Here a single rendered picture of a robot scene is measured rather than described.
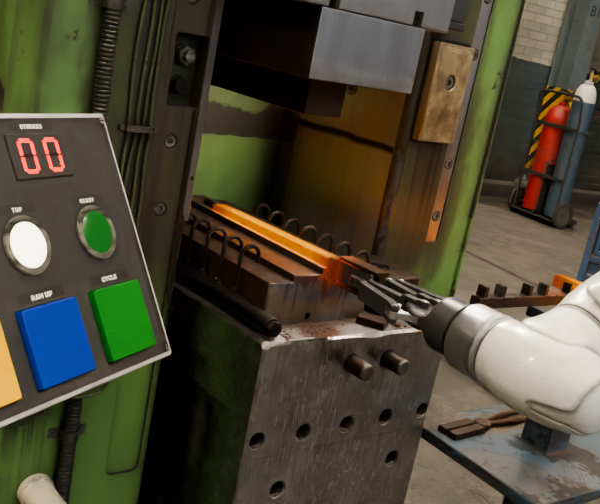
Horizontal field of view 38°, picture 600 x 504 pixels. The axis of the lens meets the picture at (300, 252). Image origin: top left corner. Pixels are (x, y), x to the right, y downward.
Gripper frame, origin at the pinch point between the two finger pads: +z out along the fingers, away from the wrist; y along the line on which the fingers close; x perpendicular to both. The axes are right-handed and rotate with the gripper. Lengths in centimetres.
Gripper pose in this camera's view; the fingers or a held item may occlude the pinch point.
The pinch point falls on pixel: (360, 278)
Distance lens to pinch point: 126.8
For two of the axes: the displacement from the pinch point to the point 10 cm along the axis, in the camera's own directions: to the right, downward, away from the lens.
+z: -6.1, -3.3, 7.2
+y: 7.7, -0.1, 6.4
